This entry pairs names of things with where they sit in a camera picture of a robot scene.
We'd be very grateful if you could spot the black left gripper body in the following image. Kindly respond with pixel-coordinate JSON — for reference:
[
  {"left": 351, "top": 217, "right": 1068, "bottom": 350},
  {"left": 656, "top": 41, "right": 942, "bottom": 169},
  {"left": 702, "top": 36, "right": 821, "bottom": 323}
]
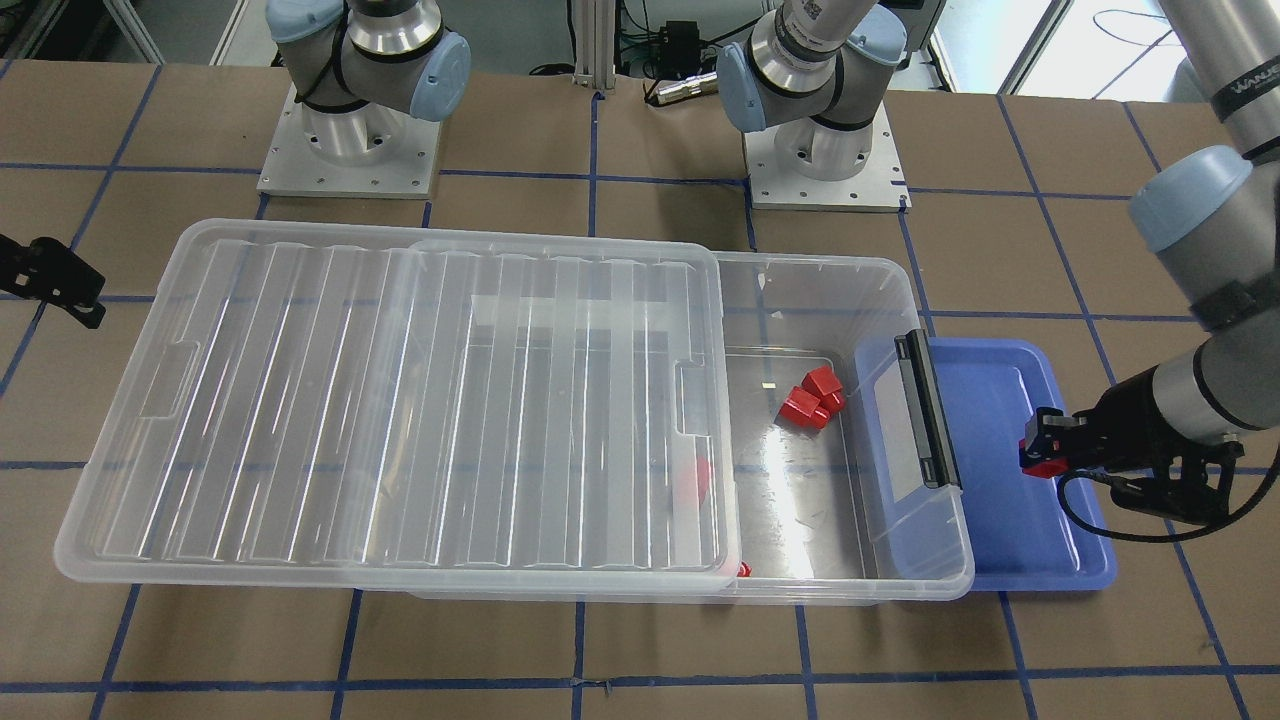
[{"left": 1065, "top": 370, "right": 1244, "bottom": 527}]

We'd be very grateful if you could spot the clear plastic box lid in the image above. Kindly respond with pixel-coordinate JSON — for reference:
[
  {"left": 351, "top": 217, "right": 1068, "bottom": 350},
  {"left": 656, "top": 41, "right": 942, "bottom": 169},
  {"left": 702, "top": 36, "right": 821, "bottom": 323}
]
[{"left": 54, "top": 219, "right": 741, "bottom": 601}]

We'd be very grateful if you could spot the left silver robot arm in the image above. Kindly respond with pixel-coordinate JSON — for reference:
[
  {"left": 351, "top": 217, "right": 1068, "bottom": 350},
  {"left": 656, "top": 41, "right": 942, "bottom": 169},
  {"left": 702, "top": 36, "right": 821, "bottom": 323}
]
[{"left": 716, "top": 1, "right": 1277, "bottom": 541}]

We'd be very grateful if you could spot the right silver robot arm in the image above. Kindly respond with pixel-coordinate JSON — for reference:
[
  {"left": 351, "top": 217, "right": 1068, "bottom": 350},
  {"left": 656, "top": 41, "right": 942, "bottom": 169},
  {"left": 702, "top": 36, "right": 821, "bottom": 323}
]
[{"left": 262, "top": 1, "right": 472, "bottom": 195}]

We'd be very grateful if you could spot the blue plastic tray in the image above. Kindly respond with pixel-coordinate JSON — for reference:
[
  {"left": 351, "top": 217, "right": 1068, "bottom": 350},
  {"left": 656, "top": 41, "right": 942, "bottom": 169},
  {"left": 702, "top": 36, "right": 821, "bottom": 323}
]
[{"left": 931, "top": 337, "right": 1117, "bottom": 592}]

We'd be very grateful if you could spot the clear plastic storage box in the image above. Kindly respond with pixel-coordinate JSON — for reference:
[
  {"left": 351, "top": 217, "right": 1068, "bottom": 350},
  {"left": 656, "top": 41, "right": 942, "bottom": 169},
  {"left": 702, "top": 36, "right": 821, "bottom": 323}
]
[{"left": 380, "top": 243, "right": 974, "bottom": 605}]

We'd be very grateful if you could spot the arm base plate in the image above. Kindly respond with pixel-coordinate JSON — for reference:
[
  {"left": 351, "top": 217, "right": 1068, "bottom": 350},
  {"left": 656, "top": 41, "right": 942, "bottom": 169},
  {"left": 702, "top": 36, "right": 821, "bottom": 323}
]
[
  {"left": 256, "top": 87, "right": 443, "bottom": 200},
  {"left": 742, "top": 104, "right": 913, "bottom": 213}
]

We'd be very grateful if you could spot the aluminium frame post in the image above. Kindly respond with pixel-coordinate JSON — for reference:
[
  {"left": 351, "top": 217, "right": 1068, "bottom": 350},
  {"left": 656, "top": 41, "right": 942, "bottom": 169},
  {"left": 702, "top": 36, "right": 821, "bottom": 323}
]
[{"left": 570, "top": 0, "right": 616, "bottom": 94}]

